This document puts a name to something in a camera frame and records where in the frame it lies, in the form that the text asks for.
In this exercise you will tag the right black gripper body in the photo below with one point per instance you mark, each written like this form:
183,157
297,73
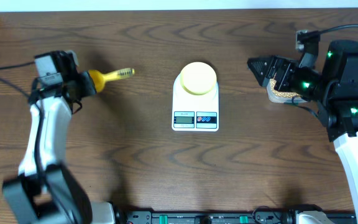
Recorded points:
304,81

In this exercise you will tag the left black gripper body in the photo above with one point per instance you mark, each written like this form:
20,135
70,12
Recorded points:
71,85

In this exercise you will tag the yellow measuring scoop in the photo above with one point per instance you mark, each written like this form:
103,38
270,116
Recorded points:
100,79

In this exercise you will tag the yellow plastic bowl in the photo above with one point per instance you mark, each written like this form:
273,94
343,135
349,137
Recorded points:
198,78

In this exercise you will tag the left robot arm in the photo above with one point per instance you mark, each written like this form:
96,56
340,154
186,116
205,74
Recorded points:
45,191

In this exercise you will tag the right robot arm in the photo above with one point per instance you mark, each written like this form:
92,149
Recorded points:
335,91

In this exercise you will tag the white digital kitchen scale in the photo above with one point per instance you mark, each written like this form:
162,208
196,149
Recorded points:
195,112

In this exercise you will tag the soybeans in container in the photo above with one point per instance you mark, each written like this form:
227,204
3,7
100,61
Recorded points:
280,94

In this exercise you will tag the clear plastic container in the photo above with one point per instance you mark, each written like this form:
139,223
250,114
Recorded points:
274,99

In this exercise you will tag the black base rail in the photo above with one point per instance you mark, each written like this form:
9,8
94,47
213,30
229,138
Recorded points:
261,215

